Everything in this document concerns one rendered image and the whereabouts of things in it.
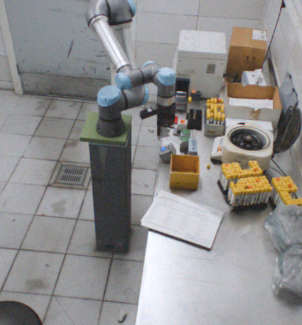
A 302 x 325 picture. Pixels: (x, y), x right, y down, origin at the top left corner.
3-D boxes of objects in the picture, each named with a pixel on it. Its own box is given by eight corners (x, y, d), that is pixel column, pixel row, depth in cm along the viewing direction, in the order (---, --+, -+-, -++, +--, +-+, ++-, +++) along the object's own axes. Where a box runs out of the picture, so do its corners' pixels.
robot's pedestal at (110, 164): (96, 250, 273) (88, 143, 216) (102, 226, 288) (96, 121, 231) (126, 253, 272) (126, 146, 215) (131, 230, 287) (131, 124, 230)
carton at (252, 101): (221, 104, 250) (226, 81, 240) (271, 108, 248) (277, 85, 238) (223, 128, 231) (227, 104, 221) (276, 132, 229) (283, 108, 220)
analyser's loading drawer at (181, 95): (176, 90, 256) (176, 82, 252) (186, 91, 256) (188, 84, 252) (174, 108, 240) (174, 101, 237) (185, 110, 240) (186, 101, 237)
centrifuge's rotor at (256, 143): (231, 137, 216) (234, 126, 211) (262, 142, 213) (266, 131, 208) (228, 155, 204) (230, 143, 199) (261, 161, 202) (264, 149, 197)
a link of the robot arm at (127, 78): (75, -7, 188) (124, 81, 174) (98, -11, 192) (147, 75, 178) (74, 13, 198) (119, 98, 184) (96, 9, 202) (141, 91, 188)
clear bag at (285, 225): (257, 217, 181) (266, 185, 169) (294, 212, 184) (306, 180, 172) (285, 266, 162) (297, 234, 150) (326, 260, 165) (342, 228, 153)
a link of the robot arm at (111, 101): (94, 110, 216) (92, 87, 207) (117, 103, 221) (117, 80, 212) (104, 122, 208) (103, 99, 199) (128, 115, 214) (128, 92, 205)
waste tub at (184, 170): (169, 169, 202) (170, 153, 196) (197, 171, 202) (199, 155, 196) (168, 188, 192) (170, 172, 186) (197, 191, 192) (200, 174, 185)
